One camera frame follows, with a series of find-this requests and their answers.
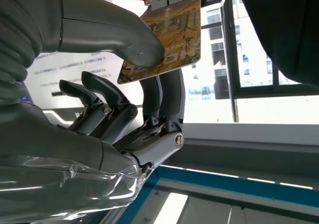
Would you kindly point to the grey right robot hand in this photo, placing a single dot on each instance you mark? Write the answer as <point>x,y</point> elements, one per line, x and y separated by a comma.
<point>104,28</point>

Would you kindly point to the clear plastic hand cover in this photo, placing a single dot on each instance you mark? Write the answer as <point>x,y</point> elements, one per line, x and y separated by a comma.
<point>62,189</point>

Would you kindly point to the person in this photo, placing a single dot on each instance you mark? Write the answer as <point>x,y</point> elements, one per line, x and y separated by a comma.
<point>286,24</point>

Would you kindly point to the white board with text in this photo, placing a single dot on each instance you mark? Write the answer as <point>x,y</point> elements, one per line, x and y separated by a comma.
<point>62,74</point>

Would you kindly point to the ribbed grey right arm sleeve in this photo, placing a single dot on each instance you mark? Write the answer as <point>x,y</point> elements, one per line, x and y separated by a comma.
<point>14,44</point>

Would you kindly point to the building outside window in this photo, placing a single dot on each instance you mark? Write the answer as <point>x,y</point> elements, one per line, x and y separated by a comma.
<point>219,56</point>

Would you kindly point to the blue counter edge strip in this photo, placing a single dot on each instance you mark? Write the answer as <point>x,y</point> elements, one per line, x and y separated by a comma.
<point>224,186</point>

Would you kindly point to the dark window frame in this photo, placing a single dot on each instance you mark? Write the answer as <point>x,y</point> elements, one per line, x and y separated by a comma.
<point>230,51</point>

